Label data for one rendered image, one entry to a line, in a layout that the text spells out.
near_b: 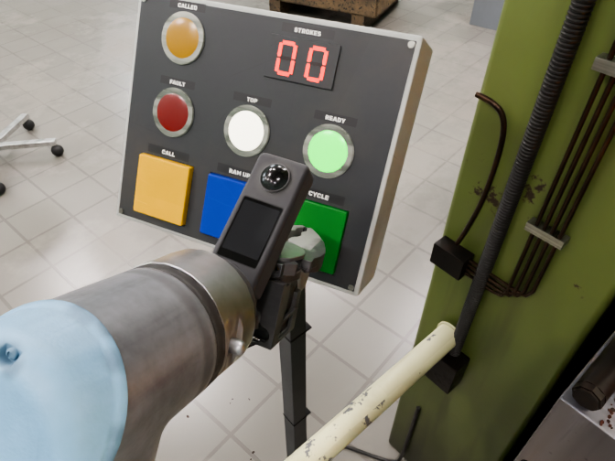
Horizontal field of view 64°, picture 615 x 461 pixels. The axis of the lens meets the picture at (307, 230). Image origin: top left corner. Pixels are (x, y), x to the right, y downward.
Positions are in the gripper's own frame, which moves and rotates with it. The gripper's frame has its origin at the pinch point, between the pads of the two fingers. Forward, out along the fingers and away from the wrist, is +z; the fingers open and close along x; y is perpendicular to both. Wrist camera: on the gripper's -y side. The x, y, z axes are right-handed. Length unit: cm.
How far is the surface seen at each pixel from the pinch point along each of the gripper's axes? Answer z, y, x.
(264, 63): 1.6, -16.2, -9.5
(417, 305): 120, 49, 7
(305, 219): 1.3, -0.8, -1.0
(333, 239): 1.2, 0.4, 2.8
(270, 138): 1.6, -8.5, -7.1
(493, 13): 346, -95, -10
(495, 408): 43, 35, 30
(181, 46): 1.2, -16.3, -19.9
